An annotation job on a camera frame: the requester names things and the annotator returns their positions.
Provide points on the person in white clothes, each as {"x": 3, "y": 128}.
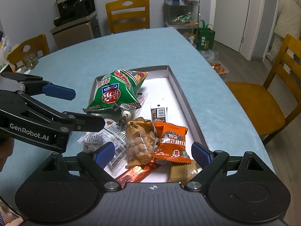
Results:
{"x": 288, "y": 22}

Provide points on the small panda figurine packet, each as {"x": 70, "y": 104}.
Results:
{"x": 126, "y": 113}

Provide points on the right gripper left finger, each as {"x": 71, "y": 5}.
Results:
{"x": 93, "y": 164}

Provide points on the brown barcode snack bar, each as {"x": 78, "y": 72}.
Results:
{"x": 158, "y": 113}

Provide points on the yellow peanut snack bag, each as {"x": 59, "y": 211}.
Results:
{"x": 140, "y": 142}

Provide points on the yellow wooden chair behind table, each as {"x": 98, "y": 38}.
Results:
{"x": 30, "y": 46}

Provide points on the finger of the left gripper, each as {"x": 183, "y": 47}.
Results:
{"x": 59, "y": 92}

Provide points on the yellow wooden chair near door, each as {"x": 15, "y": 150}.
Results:
{"x": 260, "y": 106}

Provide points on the green prawn cracker bag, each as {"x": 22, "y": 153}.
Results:
{"x": 117, "y": 90}

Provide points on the orange sesame snack packet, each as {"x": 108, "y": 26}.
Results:
{"x": 171, "y": 143}

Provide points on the tan snack packet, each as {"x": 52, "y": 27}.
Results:
{"x": 183, "y": 173}

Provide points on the black appliance on cabinet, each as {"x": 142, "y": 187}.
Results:
{"x": 70, "y": 10}

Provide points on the grey cabinet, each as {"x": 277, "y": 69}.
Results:
{"x": 76, "y": 31}

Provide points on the white printed snack packet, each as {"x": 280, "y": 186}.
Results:
{"x": 111, "y": 132}

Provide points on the left hand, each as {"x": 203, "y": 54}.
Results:
{"x": 6, "y": 150}

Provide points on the red snack wrapper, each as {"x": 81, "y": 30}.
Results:
{"x": 136, "y": 174}

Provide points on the grey cardboard box tray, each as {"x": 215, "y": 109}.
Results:
{"x": 157, "y": 88}

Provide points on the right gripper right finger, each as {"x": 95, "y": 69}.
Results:
{"x": 211, "y": 164}

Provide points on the glass jar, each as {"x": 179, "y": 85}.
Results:
{"x": 30, "y": 60}

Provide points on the green shopping bag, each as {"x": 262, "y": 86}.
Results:
{"x": 205, "y": 36}

